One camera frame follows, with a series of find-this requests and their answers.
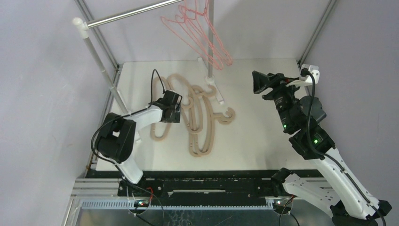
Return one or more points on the left circuit board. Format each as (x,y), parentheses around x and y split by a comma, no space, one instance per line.
(141,204)

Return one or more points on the beige hanger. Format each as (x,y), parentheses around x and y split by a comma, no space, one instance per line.
(187,93)
(201,99)
(168,126)

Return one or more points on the right circuit board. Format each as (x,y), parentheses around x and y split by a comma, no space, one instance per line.
(278,207)

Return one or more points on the metal clothes rack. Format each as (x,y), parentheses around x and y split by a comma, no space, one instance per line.
(193,24)

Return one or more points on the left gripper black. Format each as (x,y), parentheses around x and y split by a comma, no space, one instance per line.
(175,117)

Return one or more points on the aluminium frame structure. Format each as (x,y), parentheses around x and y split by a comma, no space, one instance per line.
(310,176)

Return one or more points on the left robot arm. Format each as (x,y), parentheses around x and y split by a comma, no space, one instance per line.
(114,140)

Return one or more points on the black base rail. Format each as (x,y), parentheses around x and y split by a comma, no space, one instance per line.
(226,188)

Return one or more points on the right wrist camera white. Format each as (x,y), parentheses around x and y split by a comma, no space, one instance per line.
(309,75)

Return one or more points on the circuit board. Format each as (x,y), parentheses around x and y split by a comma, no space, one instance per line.
(141,204)
(278,207)

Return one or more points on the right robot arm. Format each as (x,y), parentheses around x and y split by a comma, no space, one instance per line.
(349,203)

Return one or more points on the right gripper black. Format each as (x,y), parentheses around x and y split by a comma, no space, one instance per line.
(275,88)

